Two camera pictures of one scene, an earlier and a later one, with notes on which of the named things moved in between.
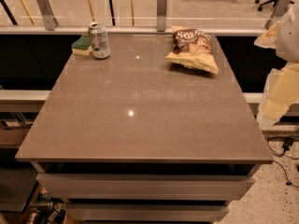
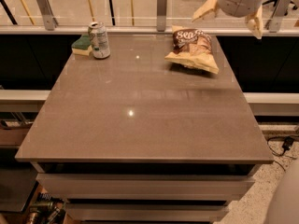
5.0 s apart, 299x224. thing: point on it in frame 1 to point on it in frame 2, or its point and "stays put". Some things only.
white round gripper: x=288 y=40 to x=239 y=4
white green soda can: x=99 y=40 stays put
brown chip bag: x=192 y=49 stays put
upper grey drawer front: x=145 y=187 stays put
